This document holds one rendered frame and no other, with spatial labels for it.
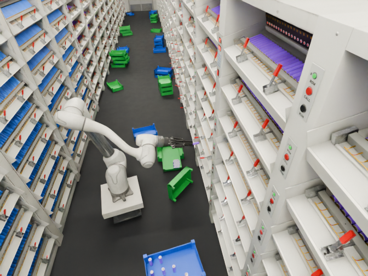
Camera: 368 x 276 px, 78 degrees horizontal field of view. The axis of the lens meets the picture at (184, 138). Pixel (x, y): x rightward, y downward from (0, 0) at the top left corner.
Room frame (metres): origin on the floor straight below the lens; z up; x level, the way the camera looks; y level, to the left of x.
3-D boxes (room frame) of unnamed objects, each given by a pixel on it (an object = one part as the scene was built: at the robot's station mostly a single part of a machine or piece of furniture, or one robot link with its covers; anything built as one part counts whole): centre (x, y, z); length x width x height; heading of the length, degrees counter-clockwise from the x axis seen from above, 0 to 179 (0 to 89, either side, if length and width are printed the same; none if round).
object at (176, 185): (1.46, 0.05, 0.10); 0.30 x 0.08 x 0.20; 141
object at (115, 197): (1.26, 0.57, 0.29); 0.22 x 0.18 x 0.06; 27
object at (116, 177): (1.29, 0.58, 0.43); 0.18 x 0.16 x 0.22; 10
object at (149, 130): (2.40, 0.51, 0.04); 0.30 x 0.20 x 0.08; 106
